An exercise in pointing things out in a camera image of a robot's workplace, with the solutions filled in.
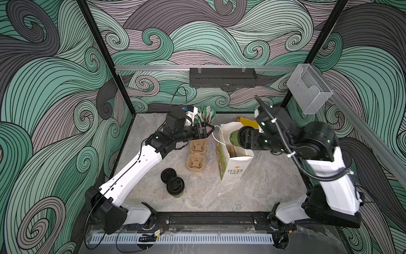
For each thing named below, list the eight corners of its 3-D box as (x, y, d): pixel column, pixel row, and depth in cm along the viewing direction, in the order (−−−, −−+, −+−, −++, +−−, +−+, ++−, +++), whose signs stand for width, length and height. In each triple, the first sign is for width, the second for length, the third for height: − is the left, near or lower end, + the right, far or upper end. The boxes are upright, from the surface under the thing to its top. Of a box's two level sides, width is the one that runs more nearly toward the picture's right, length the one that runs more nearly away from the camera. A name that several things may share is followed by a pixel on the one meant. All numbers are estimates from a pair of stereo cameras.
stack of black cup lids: (164, 185, 87) (163, 182, 84) (159, 176, 90) (157, 173, 87) (177, 175, 90) (176, 173, 87) (171, 167, 93) (170, 164, 91)
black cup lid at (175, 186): (169, 200, 82) (165, 192, 72) (171, 185, 86) (167, 177, 77) (184, 200, 82) (182, 192, 72) (185, 185, 86) (183, 177, 77)
